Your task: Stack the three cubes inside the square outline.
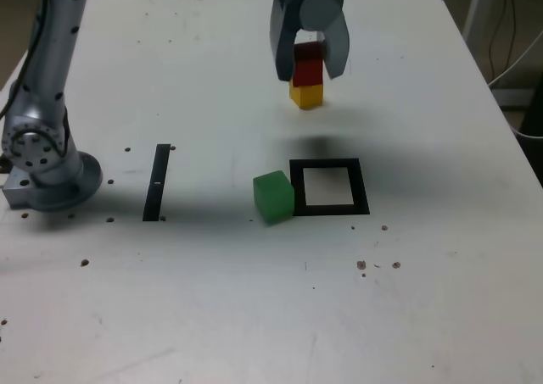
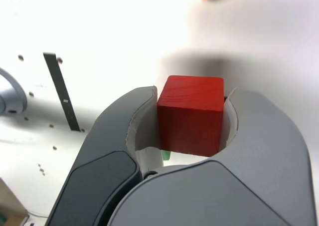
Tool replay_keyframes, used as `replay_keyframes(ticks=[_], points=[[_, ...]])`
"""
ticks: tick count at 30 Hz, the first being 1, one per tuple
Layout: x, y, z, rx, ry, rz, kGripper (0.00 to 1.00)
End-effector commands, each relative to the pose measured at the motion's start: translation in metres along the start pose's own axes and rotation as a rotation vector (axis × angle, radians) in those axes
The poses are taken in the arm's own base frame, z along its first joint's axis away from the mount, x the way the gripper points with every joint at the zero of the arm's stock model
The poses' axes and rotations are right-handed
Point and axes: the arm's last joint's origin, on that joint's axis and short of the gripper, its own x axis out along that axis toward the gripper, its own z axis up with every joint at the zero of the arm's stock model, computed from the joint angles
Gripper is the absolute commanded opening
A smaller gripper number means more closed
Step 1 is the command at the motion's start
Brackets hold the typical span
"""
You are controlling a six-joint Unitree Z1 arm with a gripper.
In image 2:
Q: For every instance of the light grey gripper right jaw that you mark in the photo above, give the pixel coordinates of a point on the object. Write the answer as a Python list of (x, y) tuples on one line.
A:
[(224, 198)]

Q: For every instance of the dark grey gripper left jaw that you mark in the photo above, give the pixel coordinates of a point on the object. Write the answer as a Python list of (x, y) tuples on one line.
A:
[(99, 176)]

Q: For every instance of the green cube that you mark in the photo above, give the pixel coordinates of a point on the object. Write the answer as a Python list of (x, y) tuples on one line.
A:
[(166, 155)]

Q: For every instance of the red cube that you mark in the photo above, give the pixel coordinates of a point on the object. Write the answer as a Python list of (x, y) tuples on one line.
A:
[(190, 116)]

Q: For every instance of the black tape strip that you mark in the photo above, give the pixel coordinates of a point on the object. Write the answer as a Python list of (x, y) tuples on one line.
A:
[(62, 93)]

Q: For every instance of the brown cardboard box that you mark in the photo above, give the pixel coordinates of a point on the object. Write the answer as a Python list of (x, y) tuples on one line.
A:
[(10, 201)]

